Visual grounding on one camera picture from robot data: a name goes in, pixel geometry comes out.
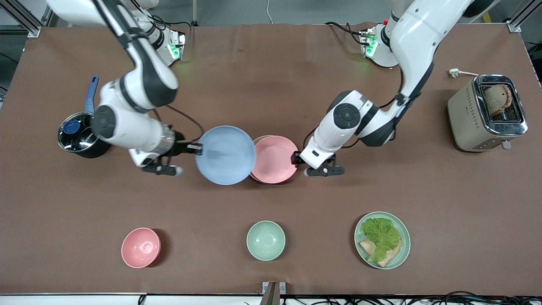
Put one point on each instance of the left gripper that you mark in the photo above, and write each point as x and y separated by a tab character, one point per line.
295	158

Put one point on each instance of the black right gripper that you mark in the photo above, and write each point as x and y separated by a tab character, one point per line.
183	146

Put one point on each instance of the large pink bowl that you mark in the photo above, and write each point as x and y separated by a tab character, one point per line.
275	160

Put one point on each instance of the large blue bowl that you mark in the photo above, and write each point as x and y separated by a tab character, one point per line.
226	154

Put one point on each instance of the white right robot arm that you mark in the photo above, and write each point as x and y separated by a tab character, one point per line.
144	84

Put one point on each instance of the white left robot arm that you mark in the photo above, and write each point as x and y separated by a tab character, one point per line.
415	42

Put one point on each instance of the large beige bowl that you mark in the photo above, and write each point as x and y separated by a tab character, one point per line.
261	137

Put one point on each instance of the brown table cloth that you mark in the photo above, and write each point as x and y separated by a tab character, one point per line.
296	84

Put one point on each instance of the small green bowl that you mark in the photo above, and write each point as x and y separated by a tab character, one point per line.
266	240

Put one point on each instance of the green lettuce leaf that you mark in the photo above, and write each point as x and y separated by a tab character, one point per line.
381	235

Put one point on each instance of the small pink bowl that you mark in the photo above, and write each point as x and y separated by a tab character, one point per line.
140	248

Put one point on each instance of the pot lid blue knob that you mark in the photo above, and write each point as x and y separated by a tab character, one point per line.
72	127

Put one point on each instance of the brown bread slice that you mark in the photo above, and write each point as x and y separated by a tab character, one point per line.
391	257

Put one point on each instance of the green plate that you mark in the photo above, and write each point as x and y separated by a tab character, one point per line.
404	250

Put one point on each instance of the beige chrome toaster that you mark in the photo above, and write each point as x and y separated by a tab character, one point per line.
463	118

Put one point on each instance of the toast slice in toaster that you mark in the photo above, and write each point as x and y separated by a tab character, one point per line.
497	99

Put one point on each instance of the grey metal bracket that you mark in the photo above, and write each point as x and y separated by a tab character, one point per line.
273	292

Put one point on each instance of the aluminium frame profile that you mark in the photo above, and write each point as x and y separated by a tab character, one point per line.
25	23
518	21

